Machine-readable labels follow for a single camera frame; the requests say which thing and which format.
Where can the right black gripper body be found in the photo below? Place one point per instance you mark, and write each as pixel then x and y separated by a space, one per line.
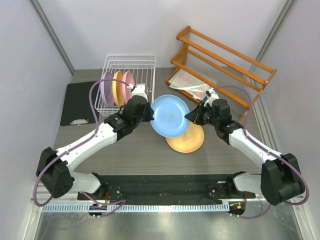
pixel 207 116

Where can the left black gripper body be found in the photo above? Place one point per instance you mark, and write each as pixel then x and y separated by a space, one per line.
pixel 145 117

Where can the blue plate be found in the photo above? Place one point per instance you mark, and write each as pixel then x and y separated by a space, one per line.
pixel 169 116

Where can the yellow bear plate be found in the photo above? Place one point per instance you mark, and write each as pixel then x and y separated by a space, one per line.
pixel 189 141

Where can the pink plate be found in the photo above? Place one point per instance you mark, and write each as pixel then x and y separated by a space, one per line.
pixel 127 92

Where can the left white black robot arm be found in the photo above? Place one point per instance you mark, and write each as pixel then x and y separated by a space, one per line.
pixel 56 168

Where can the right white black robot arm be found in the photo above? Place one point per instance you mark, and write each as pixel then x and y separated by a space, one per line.
pixel 279 179

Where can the orange wooden shelf rack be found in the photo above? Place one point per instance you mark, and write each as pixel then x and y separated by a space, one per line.
pixel 217 64

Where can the orange plate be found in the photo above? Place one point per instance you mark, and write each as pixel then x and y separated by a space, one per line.
pixel 117 89

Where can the clear plastic zip bag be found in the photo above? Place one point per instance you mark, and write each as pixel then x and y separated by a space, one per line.
pixel 185 81

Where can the purple plate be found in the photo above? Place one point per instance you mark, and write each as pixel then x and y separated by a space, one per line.
pixel 106 89

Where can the black mat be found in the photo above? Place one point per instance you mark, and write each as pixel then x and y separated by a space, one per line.
pixel 76 104

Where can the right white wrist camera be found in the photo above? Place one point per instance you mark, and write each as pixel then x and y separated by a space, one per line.
pixel 211 96

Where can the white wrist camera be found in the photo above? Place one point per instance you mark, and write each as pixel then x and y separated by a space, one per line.
pixel 138 90
pixel 211 96

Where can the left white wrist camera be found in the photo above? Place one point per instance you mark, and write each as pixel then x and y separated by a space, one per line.
pixel 138 90

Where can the white wire dish rack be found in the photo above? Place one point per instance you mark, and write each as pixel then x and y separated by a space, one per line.
pixel 142 67

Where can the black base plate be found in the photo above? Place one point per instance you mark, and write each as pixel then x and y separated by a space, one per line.
pixel 158 190

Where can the aluminium slotted rail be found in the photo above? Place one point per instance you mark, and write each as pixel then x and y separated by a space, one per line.
pixel 90 207

